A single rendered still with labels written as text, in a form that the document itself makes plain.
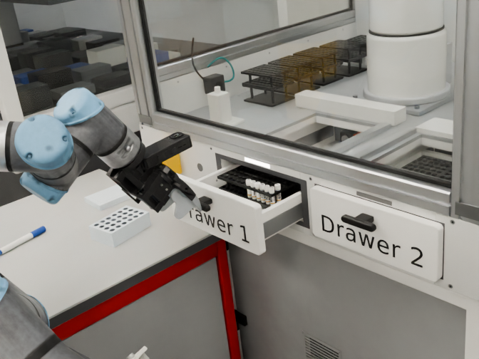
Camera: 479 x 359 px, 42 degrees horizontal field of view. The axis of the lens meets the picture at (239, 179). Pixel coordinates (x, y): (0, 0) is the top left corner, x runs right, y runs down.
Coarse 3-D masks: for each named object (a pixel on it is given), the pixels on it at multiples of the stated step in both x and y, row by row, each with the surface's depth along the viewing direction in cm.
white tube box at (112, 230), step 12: (108, 216) 154; (120, 216) 153; (132, 216) 152; (144, 216) 152; (96, 228) 148; (108, 228) 148; (120, 228) 147; (132, 228) 150; (144, 228) 153; (96, 240) 150; (108, 240) 147; (120, 240) 147
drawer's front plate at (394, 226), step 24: (312, 192) 125; (336, 192) 122; (312, 216) 128; (336, 216) 122; (384, 216) 113; (408, 216) 110; (336, 240) 125; (360, 240) 120; (384, 240) 115; (408, 240) 111; (432, 240) 107; (408, 264) 113; (432, 264) 109
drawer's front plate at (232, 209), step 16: (208, 192) 130; (224, 192) 127; (224, 208) 128; (240, 208) 123; (256, 208) 120; (192, 224) 139; (240, 224) 125; (256, 224) 121; (240, 240) 127; (256, 240) 123
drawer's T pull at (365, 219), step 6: (342, 216) 116; (348, 216) 116; (360, 216) 115; (366, 216) 115; (372, 216) 115; (348, 222) 115; (354, 222) 114; (360, 222) 113; (366, 222) 113; (360, 228) 114; (366, 228) 112; (372, 228) 111
